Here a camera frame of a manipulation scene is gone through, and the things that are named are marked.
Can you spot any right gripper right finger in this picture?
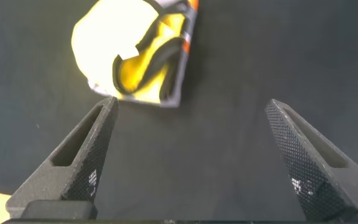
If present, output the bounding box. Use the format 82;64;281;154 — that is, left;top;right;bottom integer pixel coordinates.
265;98;358;223

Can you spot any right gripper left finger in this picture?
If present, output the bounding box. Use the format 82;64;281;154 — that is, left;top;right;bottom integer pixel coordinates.
6;96;120;219

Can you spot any yellow microfibre towel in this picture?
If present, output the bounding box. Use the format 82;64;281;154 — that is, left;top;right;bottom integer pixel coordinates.
70;0;195;105

